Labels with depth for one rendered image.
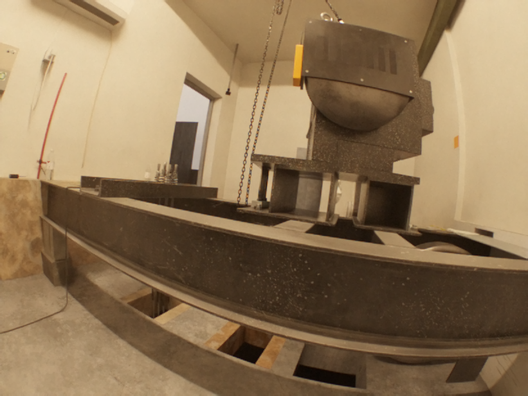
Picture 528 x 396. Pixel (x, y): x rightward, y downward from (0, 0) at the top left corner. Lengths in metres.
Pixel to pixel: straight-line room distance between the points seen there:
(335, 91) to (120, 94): 1.86
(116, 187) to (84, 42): 1.48
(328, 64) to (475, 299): 0.90
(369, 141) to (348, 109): 0.19
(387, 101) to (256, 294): 0.80
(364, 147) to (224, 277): 0.72
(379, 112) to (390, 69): 0.20
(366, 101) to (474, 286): 0.70
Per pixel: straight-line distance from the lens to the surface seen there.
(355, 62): 0.97
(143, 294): 1.64
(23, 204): 1.82
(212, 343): 1.22
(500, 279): 0.76
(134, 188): 1.08
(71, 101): 2.06
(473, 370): 0.89
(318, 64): 0.93
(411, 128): 1.11
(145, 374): 1.06
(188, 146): 8.46
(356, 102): 0.90
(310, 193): 1.51
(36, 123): 1.95
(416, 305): 0.65
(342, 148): 0.97
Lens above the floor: 0.77
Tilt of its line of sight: 2 degrees down
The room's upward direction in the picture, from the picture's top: 7 degrees clockwise
